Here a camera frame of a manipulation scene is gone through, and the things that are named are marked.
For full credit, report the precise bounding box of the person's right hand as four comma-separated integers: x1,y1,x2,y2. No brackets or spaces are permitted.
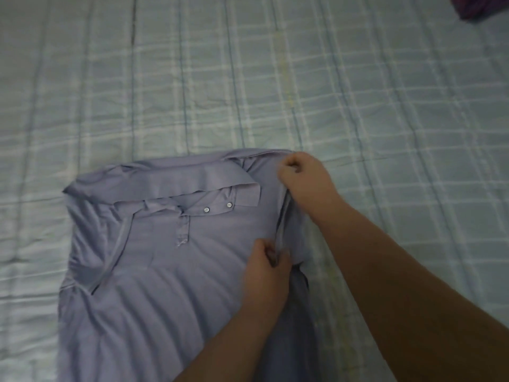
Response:
277,152,346,226

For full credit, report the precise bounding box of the person's left hand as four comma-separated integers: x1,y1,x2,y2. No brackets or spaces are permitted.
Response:
241,238,293,312

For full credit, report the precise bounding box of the lavender polo shirt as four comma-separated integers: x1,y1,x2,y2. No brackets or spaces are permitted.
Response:
57,148,321,382

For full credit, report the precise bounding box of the person's left forearm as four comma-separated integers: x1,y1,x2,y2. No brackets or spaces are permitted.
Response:
173,302,288,382

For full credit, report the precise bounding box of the person's right forearm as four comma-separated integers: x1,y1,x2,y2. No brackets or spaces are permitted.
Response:
315,201,509,382

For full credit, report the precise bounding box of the light blue plaid bedspread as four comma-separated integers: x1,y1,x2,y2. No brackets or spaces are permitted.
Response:
0,0,509,382

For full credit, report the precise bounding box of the dark purple cloth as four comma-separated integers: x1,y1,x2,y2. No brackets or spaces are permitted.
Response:
449,0,509,23

